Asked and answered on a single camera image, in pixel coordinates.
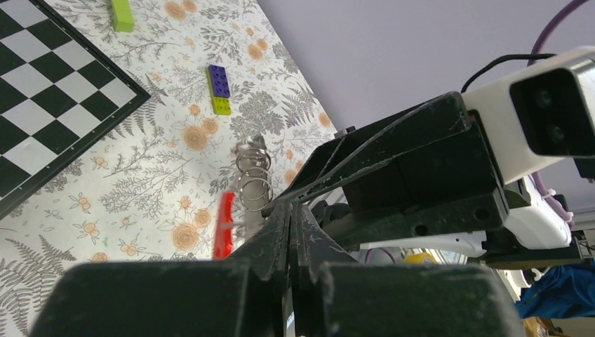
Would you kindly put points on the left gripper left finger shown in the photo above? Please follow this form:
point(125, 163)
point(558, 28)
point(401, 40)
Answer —
point(242, 295)

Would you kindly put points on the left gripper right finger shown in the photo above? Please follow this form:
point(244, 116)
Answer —
point(335, 295)

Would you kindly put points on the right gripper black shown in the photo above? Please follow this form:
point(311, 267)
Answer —
point(413, 174)

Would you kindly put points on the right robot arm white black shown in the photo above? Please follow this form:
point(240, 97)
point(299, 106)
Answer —
point(533, 235)

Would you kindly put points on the purple and green block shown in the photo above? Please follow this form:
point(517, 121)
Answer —
point(219, 89)

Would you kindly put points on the floral table mat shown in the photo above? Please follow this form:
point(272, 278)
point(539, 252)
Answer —
point(149, 190)

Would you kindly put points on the black grey chessboard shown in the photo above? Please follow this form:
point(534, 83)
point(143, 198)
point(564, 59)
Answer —
point(59, 95)

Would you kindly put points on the lime green block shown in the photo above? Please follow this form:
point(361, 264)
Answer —
point(123, 20)

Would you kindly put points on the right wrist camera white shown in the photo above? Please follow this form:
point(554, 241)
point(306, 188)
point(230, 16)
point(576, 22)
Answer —
point(539, 115)

